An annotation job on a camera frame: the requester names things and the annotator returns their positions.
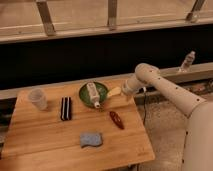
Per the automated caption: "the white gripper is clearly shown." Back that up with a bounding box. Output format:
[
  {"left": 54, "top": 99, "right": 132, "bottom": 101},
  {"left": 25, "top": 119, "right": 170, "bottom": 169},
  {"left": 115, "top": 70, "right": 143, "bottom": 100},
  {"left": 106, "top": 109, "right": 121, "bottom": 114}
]
[{"left": 107, "top": 78, "right": 138, "bottom": 98}]

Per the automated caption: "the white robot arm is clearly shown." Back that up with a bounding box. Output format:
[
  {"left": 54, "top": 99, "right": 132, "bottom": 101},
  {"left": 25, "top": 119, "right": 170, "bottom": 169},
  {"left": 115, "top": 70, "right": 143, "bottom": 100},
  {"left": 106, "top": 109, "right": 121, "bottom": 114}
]
[{"left": 107, "top": 63, "right": 213, "bottom": 171}]

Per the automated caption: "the white bottle on plate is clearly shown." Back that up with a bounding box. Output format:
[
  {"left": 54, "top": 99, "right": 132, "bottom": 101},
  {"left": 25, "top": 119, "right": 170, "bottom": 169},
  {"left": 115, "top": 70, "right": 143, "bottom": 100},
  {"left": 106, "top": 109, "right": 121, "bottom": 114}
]
[{"left": 86, "top": 82, "right": 100, "bottom": 108}]

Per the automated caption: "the dark red oblong object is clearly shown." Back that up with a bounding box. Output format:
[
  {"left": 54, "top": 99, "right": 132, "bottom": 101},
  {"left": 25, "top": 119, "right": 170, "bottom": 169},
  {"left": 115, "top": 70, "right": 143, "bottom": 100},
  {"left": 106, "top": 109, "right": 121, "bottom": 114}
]
[{"left": 110, "top": 111, "right": 124, "bottom": 129}]

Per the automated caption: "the green plate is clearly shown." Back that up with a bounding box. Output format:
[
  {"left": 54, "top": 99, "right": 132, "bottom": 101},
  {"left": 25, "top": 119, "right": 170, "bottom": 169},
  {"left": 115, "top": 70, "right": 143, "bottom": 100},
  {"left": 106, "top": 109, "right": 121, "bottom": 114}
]
[{"left": 79, "top": 82, "right": 108, "bottom": 108}]

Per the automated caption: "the wooden table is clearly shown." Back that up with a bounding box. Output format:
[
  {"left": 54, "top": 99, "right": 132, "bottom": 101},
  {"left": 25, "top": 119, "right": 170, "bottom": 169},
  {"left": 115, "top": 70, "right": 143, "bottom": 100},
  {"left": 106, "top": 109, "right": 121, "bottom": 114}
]
[{"left": 0, "top": 83, "right": 155, "bottom": 171}]

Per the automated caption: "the black and white striped block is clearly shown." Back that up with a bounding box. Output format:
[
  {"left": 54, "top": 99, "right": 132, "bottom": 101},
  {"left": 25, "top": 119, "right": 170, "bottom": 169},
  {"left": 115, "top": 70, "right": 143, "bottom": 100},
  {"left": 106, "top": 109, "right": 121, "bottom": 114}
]
[{"left": 60, "top": 97, "right": 72, "bottom": 121}]

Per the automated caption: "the clear bottle on ledge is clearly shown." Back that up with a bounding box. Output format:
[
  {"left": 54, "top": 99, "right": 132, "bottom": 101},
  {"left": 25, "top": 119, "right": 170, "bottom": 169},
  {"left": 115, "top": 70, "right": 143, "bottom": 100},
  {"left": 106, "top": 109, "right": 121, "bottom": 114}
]
[{"left": 179, "top": 51, "right": 195, "bottom": 72}]

